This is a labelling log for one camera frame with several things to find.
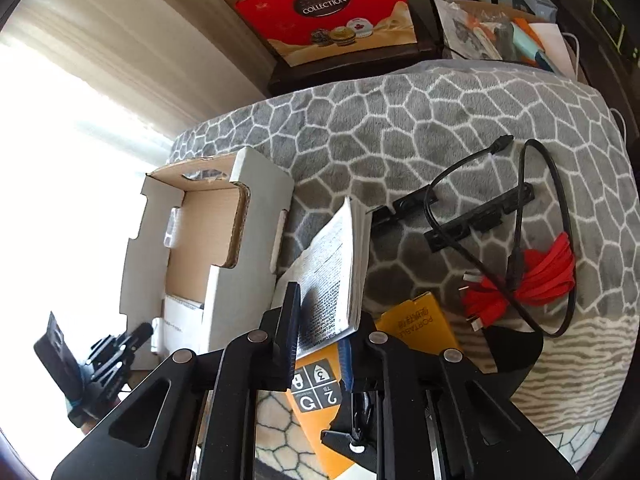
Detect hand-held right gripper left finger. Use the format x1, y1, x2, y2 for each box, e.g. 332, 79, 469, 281
50, 282, 303, 480

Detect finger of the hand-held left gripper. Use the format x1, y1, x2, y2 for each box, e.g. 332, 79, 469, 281
89, 322, 156, 378

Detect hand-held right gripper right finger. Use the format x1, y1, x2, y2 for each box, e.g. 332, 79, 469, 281
337, 312, 576, 480

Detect yellow product box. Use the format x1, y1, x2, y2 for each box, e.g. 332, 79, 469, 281
290, 290, 463, 478

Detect printed paper booklet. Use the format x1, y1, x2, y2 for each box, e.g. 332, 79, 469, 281
272, 197, 373, 361

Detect white cardboard box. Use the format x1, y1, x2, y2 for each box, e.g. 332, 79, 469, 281
118, 146, 296, 361

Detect black cloth pouch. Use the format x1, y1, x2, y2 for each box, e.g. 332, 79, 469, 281
470, 322, 546, 376

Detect black plastic bracket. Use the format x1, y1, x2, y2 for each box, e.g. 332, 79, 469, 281
372, 185, 441, 235
424, 182, 535, 253

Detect black cable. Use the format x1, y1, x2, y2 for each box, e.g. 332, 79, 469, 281
424, 135, 576, 338

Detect red cable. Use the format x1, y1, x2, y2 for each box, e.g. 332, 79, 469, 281
460, 232, 576, 331

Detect white paper sheet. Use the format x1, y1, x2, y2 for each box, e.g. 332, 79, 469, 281
162, 294, 207, 357

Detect grey patterned blanket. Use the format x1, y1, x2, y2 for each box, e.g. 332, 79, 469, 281
167, 60, 633, 480

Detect white curtain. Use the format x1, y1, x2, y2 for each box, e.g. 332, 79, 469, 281
0, 0, 271, 351

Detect red gift box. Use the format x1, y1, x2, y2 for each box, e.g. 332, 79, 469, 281
235, 0, 418, 67

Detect clear plastic bag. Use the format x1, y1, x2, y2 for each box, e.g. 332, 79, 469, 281
434, 0, 503, 61

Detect teal case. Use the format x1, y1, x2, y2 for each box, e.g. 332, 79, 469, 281
512, 25, 548, 63

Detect white envelope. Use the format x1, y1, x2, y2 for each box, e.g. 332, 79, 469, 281
527, 22, 578, 78

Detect green device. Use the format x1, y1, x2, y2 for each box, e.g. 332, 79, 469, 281
590, 0, 627, 53

